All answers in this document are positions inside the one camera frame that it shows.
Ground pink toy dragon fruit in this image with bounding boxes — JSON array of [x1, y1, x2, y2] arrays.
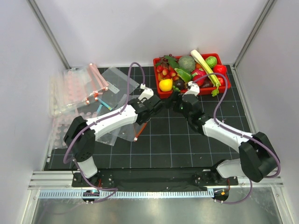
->
[[191, 69, 206, 86]]

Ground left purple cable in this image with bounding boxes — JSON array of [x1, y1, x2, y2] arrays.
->
[[63, 62, 148, 203]]

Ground green toy melon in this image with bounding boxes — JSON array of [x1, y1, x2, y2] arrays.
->
[[178, 55, 196, 72]]

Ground purple cable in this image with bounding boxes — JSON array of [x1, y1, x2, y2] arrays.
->
[[63, 62, 148, 203], [192, 72, 281, 204]]

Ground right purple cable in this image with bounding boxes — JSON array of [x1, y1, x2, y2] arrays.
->
[[192, 72, 281, 204]]

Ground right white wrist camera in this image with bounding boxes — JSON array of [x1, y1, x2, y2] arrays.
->
[[184, 81, 200, 96]]

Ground blue-zipper clear zip bag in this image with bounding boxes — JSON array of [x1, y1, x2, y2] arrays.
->
[[96, 103, 116, 146]]

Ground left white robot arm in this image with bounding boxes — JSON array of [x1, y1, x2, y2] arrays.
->
[[64, 95, 163, 187]]

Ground dark purple toy mangosteen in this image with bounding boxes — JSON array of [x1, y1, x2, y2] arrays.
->
[[173, 79, 185, 91]]

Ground toy celery stalk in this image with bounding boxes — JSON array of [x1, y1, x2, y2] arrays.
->
[[191, 49, 221, 97]]

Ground aluminium cable duct rail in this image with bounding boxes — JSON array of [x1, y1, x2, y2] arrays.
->
[[28, 170, 283, 200]]

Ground orange-zipper clear zip bag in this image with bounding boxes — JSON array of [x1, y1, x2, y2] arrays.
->
[[109, 94, 147, 142]]

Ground red toy tomato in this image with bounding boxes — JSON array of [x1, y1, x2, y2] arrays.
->
[[213, 64, 227, 77]]

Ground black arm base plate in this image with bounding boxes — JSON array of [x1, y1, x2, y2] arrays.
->
[[72, 167, 238, 191]]

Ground red plastic food tray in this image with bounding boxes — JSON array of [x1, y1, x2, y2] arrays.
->
[[153, 53, 231, 99]]

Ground toy cherry bunch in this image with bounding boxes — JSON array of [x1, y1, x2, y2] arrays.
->
[[157, 65, 176, 81]]

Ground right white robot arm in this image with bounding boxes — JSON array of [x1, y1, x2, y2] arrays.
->
[[165, 91, 281, 185]]

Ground green toy custard apple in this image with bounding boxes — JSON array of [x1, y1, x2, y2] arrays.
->
[[205, 56, 217, 69]]

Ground pink-zipper zip bag stack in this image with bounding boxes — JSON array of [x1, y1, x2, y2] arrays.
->
[[49, 63, 108, 149]]

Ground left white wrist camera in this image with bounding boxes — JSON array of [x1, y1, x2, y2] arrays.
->
[[138, 84, 154, 103]]

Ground clear zip bag on mat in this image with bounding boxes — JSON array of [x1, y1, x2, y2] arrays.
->
[[101, 67, 139, 103]]

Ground yellow toy bell pepper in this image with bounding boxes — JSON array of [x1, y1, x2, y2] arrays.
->
[[159, 79, 173, 92]]

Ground red toy strawberry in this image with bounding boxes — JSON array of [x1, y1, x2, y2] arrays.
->
[[217, 77, 225, 86]]

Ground green toy pea pod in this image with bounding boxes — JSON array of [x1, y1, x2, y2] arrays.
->
[[174, 68, 192, 83]]

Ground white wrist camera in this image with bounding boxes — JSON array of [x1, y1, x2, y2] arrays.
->
[[138, 84, 154, 103], [184, 81, 200, 96]]

